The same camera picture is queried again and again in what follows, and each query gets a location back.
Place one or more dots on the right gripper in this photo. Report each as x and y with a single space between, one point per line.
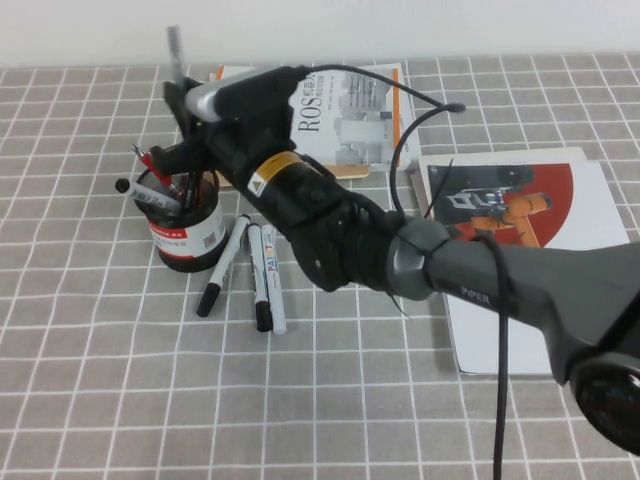
240 145

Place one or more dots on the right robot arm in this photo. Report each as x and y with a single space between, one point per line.
500 280

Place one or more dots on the red pen with silver tip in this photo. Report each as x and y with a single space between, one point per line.
141 154

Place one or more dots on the black mesh pen holder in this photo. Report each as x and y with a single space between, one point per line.
185 250

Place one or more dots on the white marker with black cap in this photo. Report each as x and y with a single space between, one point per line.
257 270
145 194

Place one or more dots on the white marker with black ends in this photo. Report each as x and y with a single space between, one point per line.
225 257

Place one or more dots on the tan book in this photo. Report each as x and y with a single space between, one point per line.
350 172

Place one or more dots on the white paint marker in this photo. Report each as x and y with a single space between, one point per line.
274 280

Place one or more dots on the white ROS book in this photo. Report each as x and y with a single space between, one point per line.
360 125

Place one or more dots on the black zip tie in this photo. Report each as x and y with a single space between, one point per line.
439 187

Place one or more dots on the grey white-grid tablecloth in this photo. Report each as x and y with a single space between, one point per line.
250 410

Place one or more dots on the silver wrist camera black mount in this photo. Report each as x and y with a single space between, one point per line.
250 95

